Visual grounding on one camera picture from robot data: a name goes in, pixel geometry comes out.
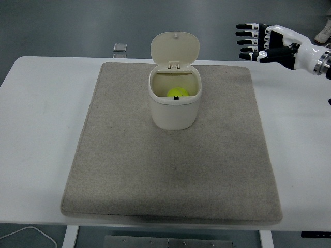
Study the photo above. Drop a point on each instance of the yellow-green tennis ball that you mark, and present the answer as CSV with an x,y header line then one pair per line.
x,y
178,92

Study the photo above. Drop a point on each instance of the cream lidded plastic bin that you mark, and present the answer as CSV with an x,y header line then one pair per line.
x,y
173,113

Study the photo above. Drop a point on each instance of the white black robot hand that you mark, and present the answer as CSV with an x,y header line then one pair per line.
x,y
305,51

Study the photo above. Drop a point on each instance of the grey metal plate with screws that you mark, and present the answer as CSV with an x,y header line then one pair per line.
x,y
155,242

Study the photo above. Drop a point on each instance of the beige fabric mat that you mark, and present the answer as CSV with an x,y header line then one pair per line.
x,y
168,175

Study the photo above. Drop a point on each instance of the silver floor plate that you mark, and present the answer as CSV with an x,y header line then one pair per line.
x,y
120,46
120,55

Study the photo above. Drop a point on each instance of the white table leg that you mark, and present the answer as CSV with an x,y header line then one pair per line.
x,y
266,240
69,237

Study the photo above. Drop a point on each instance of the black table control panel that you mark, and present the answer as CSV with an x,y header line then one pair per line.
x,y
315,234

